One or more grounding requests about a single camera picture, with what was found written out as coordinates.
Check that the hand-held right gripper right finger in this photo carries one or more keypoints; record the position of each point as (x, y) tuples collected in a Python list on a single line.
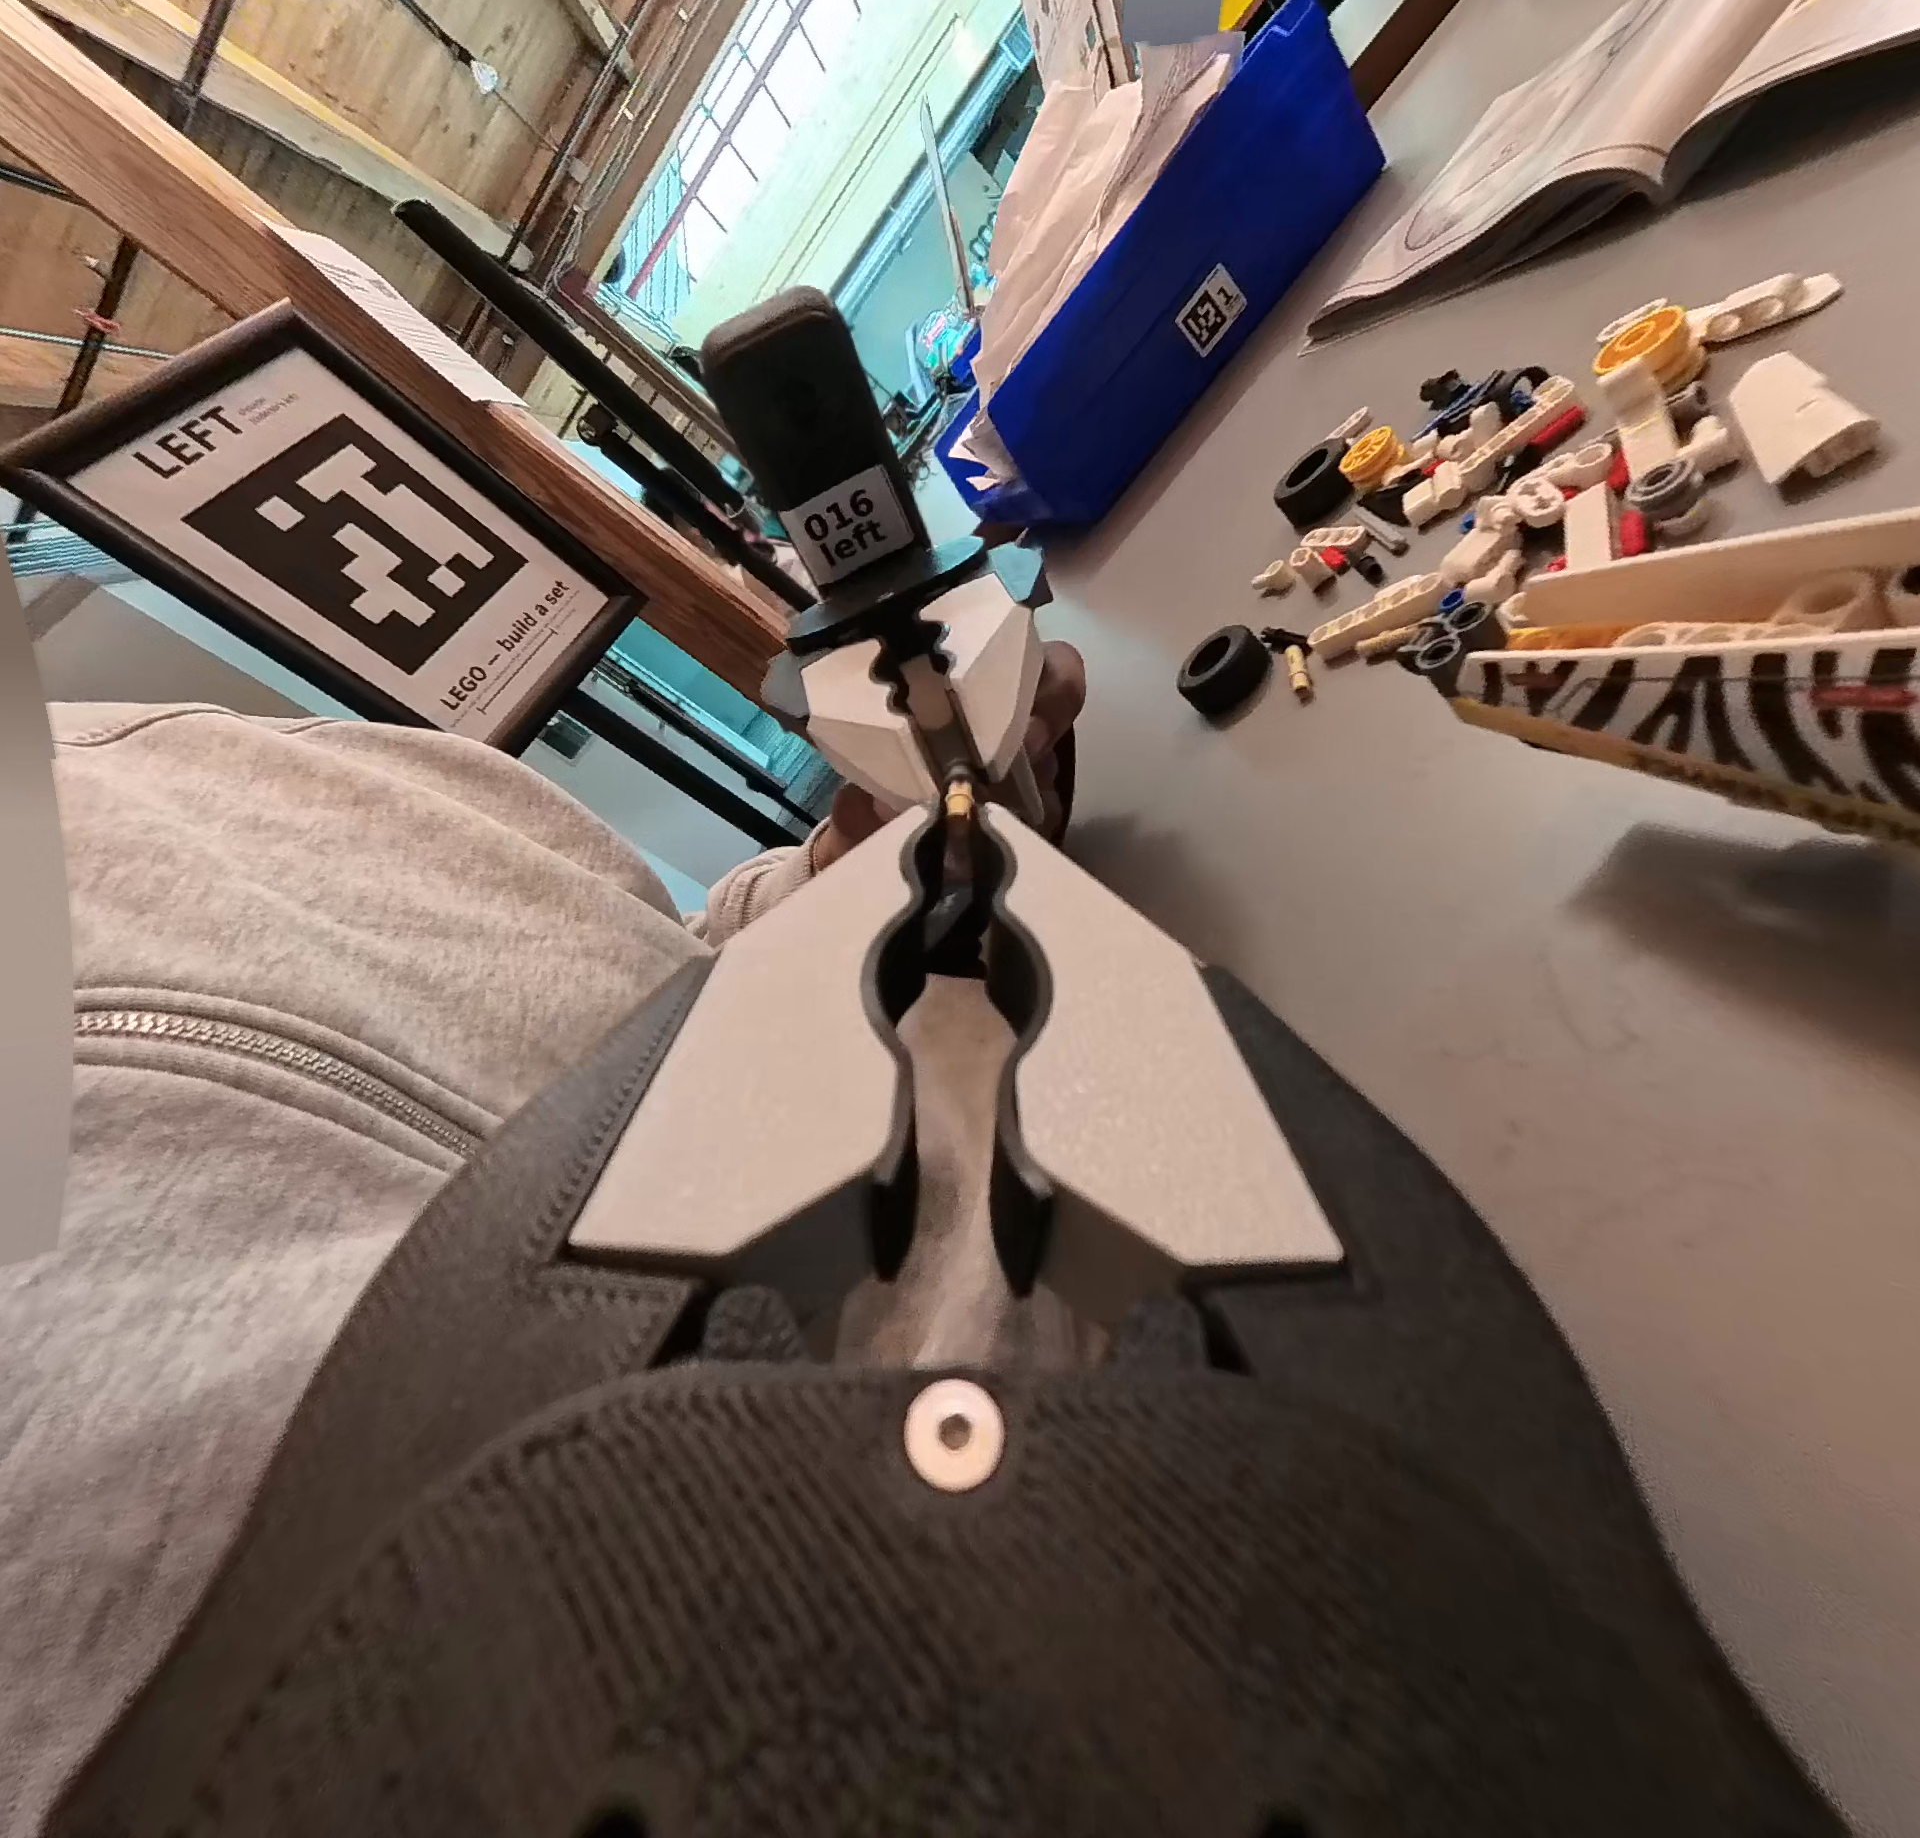
[(1156, 1087)]

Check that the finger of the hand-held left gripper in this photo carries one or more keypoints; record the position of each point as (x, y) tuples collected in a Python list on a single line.
[(1001, 667), (863, 728)]

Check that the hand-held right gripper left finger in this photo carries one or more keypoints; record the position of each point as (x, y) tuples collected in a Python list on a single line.
[(747, 1087)]

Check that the grey tan-tipped lego pin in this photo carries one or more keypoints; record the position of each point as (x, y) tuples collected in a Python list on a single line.
[(962, 807)]

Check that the person's left forearm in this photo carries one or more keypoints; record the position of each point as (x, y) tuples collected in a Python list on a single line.
[(756, 893)]

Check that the black lego tyre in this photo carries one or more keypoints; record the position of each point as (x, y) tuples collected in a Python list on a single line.
[(1223, 671), (1318, 480)]

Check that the black and tan lego pin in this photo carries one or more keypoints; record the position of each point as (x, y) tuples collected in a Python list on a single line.
[(1289, 662)]

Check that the pile of loose lego pieces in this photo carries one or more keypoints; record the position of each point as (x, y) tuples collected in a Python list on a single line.
[(1512, 497)]

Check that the zebra striped lego model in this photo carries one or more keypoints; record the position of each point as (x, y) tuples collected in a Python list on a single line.
[(1728, 708)]

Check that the yellow lego wheel hub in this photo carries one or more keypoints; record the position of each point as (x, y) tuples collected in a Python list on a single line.
[(1647, 344)]

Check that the open lego instruction booklet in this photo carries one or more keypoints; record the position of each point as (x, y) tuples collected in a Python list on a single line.
[(1591, 87)]

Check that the white lego beam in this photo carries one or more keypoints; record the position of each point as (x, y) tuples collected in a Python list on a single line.
[(1773, 301)]

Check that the person's left hand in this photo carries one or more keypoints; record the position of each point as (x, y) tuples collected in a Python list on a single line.
[(1063, 708)]

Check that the black metal stand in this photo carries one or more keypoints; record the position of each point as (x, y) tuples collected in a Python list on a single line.
[(558, 322)]

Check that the crumpled white plastic bags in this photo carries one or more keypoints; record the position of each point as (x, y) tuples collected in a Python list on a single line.
[(1078, 178)]

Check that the white paper sheet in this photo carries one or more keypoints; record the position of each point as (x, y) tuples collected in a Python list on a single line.
[(401, 311)]

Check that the blue plastic bin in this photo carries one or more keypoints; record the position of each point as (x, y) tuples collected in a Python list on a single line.
[(1184, 220)]

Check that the black framed marker sign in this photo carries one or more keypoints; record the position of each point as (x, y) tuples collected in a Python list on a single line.
[(329, 535)]

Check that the wooden post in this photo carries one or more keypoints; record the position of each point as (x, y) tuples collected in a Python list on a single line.
[(183, 178)]

